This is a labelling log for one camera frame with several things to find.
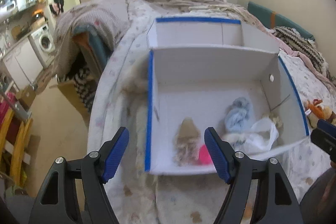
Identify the pink plush toy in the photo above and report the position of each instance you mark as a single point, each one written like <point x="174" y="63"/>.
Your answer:
<point x="204" y="157"/>

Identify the white washing machine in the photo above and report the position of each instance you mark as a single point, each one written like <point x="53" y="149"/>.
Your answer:
<point x="42" y="42"/>

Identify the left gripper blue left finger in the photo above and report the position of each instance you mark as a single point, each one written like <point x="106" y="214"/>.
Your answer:
<point x="112" y="152"/>

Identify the brown striped knit blanket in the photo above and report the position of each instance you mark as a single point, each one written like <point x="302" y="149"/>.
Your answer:
<point x="296" y="42"/>

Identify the white tissue paper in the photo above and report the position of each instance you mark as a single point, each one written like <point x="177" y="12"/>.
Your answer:
<point x="258" y="139"/>

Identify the teal headboard cushion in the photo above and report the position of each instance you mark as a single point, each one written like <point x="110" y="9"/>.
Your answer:
<point x="271" y="19"/>

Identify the wooden yellow chair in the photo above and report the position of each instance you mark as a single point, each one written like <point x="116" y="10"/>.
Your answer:
<point x="15" y="141"/>

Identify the white blue cardboard box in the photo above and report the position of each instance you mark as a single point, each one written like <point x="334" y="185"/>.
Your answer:
<point x="197" y="67"/>

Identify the pink blanket edge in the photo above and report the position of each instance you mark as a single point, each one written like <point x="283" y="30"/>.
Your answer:
<point x="307" y="63"/>

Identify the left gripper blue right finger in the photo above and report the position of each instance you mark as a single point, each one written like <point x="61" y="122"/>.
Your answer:
<point x="221" y="154"/>

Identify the white kitchen cabinet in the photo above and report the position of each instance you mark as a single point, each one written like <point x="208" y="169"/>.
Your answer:
<point x="22" y="64"/>

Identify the light blue plush toy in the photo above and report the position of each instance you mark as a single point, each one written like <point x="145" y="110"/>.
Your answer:
<point x="238" y="115"/>

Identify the beige scrunchie in box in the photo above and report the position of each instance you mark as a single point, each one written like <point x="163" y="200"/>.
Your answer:
<point x="186" y="143"/>

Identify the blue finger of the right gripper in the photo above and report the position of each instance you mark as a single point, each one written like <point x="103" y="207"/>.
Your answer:
<point x="327" y="127"/>
<point x="324" y="141"/>

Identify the orange cream plush toy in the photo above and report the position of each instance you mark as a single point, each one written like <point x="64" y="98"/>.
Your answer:
<point x="316" y="110"/>

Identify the cardboard box on floor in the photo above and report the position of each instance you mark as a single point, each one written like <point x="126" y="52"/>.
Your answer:
<point x="26" y="97"/>

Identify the beige floral rumpled quilt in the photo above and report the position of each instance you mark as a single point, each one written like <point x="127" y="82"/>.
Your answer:
<point x="117" y="23"/>

